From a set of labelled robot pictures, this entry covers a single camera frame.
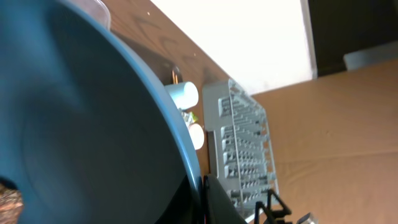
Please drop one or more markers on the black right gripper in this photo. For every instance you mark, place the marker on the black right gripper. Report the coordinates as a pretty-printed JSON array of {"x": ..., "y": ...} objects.
[{"x": 278, "y": 216}]

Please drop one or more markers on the brown cardboard board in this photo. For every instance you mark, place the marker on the brown cardboard board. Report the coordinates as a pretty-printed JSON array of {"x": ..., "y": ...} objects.
[{"x": 334, "y": 141}]

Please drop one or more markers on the brown food scrap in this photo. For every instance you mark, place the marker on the brown food scrap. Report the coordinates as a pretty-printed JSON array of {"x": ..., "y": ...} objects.
[{"x": 11, "y": 205}]

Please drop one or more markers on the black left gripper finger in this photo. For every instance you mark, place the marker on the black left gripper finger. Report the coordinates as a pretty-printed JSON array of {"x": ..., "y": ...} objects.
[{"x": 217, "y": 206}]

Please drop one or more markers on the foil snack wrapper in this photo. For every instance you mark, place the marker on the foil snack wrapper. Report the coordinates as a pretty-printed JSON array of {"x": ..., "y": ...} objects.
[{"x": 189, "y": 118}]

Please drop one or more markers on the dark blue bowl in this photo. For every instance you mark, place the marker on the dark blue bowl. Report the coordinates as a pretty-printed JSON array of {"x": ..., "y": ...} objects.
[{"x": 88, "y": 132}]

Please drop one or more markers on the grey dishwasher rack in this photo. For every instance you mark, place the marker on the grey dishwasher rack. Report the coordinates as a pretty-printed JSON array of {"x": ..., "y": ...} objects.
[{"x": 239, "y": 145}]

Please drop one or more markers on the light blue cup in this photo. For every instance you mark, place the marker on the light blue cup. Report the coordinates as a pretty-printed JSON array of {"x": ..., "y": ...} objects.
[{"x": 185, "y": 95}]

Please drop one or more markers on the pink cup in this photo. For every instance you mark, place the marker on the pink cup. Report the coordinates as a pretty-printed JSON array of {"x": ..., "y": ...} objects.
[{"x": 197, "y": 135}]

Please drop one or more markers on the clear plastic bin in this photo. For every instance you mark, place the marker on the clear plastic bin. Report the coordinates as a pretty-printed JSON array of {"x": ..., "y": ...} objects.
[{"x": 96, "y": 9}]

